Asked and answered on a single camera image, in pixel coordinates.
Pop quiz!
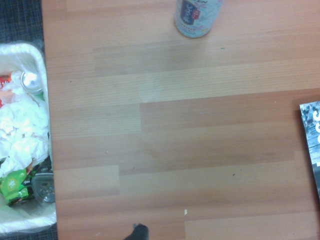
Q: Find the crumpled white tissue paper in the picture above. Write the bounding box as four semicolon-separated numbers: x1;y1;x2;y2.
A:
0;71;51;178

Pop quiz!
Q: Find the white plastic trash bin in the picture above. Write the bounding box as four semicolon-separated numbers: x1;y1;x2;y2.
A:
0;39;58;235

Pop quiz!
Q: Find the white blue printed drink can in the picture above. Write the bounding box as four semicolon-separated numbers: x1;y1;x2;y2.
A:
174;0;224;39

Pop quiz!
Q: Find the black plastic food tray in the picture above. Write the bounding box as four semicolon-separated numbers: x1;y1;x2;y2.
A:
31;161;55;203

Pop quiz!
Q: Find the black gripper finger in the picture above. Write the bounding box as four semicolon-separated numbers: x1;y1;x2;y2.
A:
124;223;150;240

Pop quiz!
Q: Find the silver green discarded can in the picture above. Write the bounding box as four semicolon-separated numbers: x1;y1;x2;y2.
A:
20;71;44;96

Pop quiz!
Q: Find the dark photo cover magazine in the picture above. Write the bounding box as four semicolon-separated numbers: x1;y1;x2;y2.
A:
299;100;320;203

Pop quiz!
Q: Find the red orange wrapper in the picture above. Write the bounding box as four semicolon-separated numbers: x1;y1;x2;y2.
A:
0;74;16;106

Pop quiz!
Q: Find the green snack wrapper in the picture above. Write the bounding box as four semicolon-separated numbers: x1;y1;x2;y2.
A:
0;168;36;207

